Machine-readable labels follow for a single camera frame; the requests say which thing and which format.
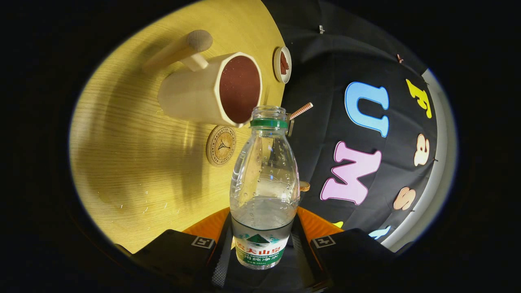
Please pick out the small round white plate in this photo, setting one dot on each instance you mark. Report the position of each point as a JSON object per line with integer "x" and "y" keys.
{"x": 276, "y": 65}

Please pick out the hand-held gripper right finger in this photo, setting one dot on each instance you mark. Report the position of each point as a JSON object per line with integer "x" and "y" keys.
{"x": 354, "y": 252}

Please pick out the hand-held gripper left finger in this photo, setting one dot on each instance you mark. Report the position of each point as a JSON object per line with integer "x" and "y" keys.
{"x": 222, "y": 260}

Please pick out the round cork coaster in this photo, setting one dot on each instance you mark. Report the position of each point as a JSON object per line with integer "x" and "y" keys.
{"x": 220, "y": 146}

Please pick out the clear plastic juice bottle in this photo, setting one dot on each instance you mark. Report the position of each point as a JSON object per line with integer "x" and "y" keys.
{"x": 264, "y": 228}

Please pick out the toast slice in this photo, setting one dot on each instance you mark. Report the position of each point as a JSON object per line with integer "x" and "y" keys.
{"x": 304, "y": 186}

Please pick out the brown food piece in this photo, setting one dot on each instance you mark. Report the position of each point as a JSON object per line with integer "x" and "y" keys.
{"x": 285, "y": 68}
{"x": 283, "y": 57}

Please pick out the red striped straw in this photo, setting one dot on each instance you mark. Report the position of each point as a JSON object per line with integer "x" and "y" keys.
{"x": 302, "y": 110}

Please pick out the wooden table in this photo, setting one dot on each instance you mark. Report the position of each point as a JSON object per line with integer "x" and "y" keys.
{"x": 134, "y": 162}

